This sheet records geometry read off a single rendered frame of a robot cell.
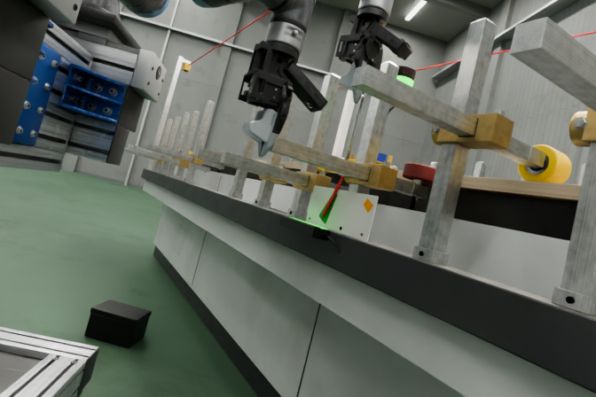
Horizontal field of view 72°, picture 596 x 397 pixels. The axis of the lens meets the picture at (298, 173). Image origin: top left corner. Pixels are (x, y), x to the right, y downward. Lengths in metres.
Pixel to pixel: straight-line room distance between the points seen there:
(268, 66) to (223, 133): 11.46
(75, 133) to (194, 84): 11.62
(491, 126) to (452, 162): 0.09
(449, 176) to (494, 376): 0.32
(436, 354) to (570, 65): 0.50
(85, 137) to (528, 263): 0.96
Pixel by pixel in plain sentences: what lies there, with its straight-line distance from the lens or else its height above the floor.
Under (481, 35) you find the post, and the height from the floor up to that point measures 1.13.
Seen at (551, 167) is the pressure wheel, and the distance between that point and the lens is 0.93.
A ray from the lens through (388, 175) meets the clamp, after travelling 0.91.
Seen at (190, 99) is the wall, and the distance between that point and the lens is 12.51.
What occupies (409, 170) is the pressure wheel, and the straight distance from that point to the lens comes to 1.02.
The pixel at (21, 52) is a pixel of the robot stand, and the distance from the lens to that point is 0.64.
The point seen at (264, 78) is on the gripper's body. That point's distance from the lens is 0.77.
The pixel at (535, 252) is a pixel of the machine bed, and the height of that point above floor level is 0.76.
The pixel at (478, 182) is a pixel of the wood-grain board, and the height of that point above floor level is 0.89.
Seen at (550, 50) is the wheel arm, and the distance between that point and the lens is 0.44.
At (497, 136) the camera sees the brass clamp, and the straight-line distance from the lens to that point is 0.75.
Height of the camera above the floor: 0.75
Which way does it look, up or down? 4 degrees up
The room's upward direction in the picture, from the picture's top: 14 degrees clockwise
